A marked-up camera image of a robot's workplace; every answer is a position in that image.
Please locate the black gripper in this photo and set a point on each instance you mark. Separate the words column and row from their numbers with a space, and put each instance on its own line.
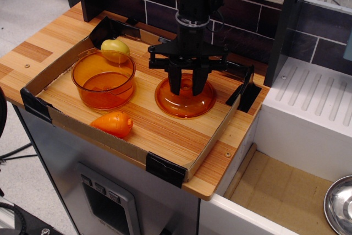
column 188, row 51

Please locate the silver toy dishwasher front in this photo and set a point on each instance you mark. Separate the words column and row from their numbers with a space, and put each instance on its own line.
column 104, row 194

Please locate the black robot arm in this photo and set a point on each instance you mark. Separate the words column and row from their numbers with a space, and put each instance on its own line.
column 198, row 10

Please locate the yellow toy potato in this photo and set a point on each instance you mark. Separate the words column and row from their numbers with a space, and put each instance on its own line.
column 115, row 50

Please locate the orange transparent pot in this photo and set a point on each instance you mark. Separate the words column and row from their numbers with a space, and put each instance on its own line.
column 104, row 79

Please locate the silver metal bowl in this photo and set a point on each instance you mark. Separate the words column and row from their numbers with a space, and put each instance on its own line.
column 337, row 206

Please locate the orange transparent pot lid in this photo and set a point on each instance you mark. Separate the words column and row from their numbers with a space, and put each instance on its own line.
column 184, row 105

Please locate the white toy sink unit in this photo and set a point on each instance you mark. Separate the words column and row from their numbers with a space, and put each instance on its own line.
column 299, row 145

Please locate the orange toy carrot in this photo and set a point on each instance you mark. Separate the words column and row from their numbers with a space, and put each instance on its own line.
column 116, row 123

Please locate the cardboard fence with black tape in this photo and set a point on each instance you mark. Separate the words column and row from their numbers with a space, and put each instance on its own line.
column 191, row 153

